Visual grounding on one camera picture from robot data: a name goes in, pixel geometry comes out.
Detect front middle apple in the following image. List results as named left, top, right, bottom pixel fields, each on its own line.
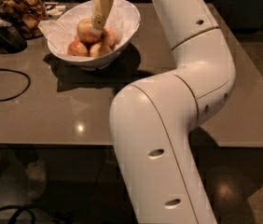
left=90, top=42, right=111, bottom=58

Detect white paper liner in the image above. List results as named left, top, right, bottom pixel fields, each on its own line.
left=38, top=0, right=141, bottom=54

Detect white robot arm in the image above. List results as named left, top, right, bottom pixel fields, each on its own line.
left=109, top=0, right=236, bottom=224

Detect black cables on floor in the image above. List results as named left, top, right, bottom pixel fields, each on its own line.
left=0, top=195, right=76, bottom=224

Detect glass jar of snacks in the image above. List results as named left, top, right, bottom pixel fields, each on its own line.
left=0, top=0, right=48, bottom=39

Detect small white items behind bowl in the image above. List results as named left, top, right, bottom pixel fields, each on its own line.
left=46, top=5, right=66, bottom=18

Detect black cable on table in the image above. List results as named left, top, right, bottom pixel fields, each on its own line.
left=0, top=67, right=32, bottom=103

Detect right back apple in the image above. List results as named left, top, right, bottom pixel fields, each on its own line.
left=101, top=27, right=117, bottom=47

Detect black round appliance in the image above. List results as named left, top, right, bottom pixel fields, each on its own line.
left=0, top=25, right=27, bottom=53

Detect red-yellow apple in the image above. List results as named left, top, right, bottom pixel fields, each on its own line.
left=76, top=18, right=101, bottom=44

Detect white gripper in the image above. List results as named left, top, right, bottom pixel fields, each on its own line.
left=91, top=0, right=114, bottom=35

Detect white shoe on floor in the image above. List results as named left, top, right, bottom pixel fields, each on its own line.
left=25, top=160, right=47, bottom=201

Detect front left apple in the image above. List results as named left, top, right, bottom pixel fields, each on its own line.
left=67, top=40, right=89, bottom=57

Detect white bowl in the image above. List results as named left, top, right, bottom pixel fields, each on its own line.
left=46, top=0, right=141, bottom=71

